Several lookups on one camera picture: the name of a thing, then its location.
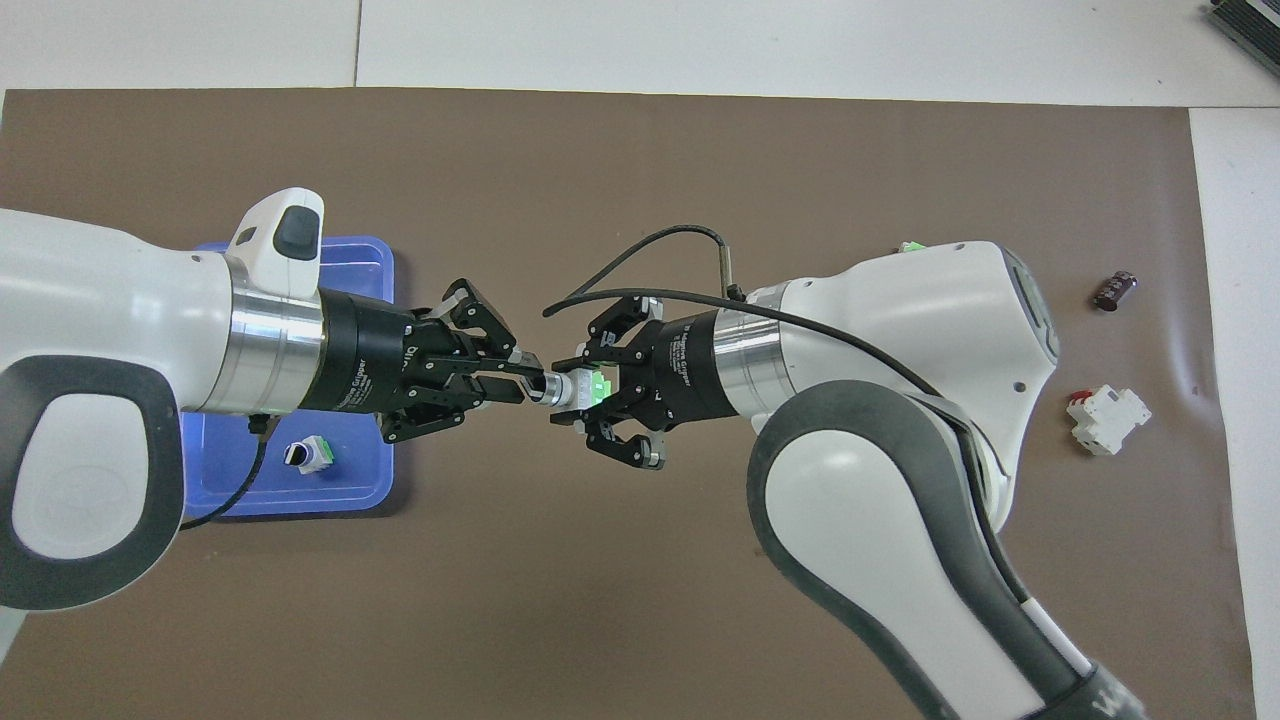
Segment brown table mat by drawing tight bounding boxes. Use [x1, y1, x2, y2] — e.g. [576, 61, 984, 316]
[0, 88, 1257, 720]

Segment dark ribbed device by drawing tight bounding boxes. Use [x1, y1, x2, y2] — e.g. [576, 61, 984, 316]
[1205, 0, 1280, 81]

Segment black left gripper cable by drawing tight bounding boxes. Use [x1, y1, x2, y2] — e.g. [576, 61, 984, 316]
[180, 414, 278, 528]

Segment white red circuit breaker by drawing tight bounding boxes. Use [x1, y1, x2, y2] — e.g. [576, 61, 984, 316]
[1066, 385, 1153, 457]

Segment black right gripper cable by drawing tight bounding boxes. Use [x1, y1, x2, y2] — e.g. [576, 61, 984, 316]
[542, 225, 966, 426]

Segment small black terminal block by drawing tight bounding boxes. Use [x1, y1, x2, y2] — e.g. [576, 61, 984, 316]
[1092, 269, 1140, 312]

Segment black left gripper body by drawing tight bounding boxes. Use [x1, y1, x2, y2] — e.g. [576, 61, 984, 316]
[300, 290, 476, 416]

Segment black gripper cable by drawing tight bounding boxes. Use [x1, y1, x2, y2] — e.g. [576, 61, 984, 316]
[542, 225, 966, 426]
[180, 414, 278, 528]

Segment blue plastic tray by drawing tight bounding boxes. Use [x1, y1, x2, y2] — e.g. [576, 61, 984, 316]
[180, 236, 397, 519]

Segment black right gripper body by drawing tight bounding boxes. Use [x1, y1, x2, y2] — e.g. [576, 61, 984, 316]
[620, 310, 746, 429]

